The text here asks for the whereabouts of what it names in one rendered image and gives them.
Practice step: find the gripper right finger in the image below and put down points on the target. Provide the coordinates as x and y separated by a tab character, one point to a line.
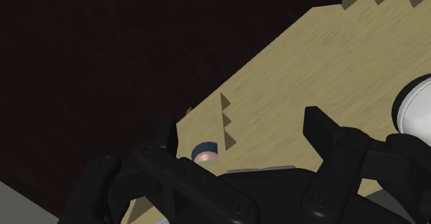
343	149

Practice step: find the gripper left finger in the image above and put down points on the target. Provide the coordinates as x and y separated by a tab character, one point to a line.
158	164

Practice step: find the small figure with blue cap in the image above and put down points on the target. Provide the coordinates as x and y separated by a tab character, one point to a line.
204	149

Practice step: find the light wooden table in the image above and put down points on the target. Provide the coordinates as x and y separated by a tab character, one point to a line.
303	65

